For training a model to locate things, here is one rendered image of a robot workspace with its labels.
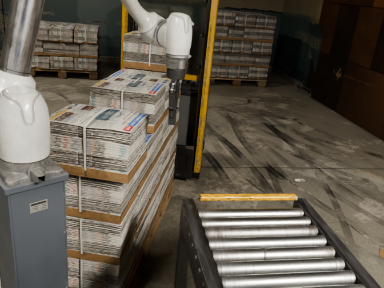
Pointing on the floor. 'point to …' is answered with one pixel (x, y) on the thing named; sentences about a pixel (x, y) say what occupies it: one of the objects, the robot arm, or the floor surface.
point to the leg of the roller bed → (181, 264)
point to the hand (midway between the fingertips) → (172, 116)
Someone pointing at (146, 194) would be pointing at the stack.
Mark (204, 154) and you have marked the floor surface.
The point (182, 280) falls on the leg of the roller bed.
